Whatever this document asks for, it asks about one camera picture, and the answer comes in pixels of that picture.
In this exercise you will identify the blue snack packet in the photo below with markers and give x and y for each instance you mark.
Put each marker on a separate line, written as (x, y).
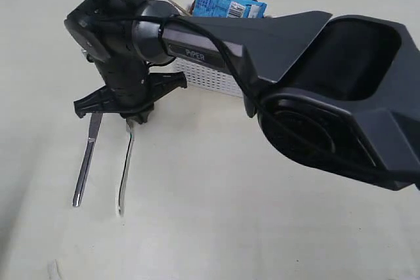
(229, 8)

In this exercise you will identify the white perforated plastic basket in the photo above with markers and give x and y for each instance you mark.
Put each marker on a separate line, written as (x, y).
(207, 78)

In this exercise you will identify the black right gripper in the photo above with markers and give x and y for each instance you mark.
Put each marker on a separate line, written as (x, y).
(130, 90)

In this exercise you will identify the silver table knife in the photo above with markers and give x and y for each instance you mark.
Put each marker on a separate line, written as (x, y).
(94, 126)

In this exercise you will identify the silver spoon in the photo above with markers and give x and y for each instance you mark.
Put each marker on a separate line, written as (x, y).
(123, 183)

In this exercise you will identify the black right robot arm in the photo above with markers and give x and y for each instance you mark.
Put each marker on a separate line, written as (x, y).
(339, 94)

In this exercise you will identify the wooden chopstick upper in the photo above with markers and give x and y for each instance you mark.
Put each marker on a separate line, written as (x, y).
(179, 8)

